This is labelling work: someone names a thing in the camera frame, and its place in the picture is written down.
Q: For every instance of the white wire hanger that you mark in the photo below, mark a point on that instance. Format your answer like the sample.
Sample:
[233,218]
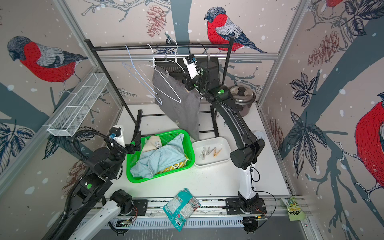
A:
[175,57]
[163,76]

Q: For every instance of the yellow striped towel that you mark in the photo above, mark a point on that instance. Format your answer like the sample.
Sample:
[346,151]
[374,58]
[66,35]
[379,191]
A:
[174,167]

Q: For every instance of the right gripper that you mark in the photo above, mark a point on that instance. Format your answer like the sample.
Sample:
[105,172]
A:
[191,85]

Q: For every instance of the white plastic tray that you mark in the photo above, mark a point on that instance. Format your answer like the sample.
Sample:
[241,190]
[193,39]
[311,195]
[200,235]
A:
[219,143]

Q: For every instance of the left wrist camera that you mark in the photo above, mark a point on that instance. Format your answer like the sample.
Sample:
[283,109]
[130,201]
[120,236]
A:
[116,133]

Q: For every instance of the silver rice cooker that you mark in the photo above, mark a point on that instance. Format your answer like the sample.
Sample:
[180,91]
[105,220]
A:
[244,98]

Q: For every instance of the teal snack packet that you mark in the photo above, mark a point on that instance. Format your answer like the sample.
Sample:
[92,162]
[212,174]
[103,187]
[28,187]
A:
[180,208]

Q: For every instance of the white wire mesh shelf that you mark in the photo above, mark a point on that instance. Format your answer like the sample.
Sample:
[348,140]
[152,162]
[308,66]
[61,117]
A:
[72,116]

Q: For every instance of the green yellow label card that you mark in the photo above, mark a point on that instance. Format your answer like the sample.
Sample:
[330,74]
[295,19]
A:
[294,210]

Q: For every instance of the black perforated wall basket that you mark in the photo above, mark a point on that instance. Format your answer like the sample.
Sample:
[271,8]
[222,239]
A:
[179,71]

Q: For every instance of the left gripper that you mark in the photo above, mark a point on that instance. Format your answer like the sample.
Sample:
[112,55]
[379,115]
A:
[132,149]

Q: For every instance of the light blue wire hanger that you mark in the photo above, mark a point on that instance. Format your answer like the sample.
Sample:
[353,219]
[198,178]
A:
[131,68]

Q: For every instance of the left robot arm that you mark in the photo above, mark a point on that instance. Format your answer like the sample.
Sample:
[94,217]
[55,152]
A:
[103,166]

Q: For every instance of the dark grey towel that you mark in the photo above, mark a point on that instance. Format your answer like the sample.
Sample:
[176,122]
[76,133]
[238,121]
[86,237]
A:
[180,105]

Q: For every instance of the white wire hanger front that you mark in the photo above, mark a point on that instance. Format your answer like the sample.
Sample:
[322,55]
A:
[163,76]

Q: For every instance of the pink cup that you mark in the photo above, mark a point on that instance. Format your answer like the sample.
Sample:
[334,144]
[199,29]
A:
[260,135]

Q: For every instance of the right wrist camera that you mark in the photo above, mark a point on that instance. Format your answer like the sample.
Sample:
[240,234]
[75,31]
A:
[192,66]

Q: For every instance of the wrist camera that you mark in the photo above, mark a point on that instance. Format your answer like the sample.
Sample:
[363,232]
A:
[192,66]
[116,133]

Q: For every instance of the light blue towel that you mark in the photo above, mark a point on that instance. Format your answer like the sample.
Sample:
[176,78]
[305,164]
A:
[156,156]

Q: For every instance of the green plastic basket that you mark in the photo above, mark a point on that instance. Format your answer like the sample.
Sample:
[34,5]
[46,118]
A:
[165,138]

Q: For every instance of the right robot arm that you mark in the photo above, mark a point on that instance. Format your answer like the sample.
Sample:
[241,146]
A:
[204,77]

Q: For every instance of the beige clothespin blue towel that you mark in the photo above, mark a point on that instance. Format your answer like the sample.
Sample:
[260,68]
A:
[209,151]

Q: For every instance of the black clothes rack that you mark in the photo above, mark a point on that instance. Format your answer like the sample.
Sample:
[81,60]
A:
[137,121]

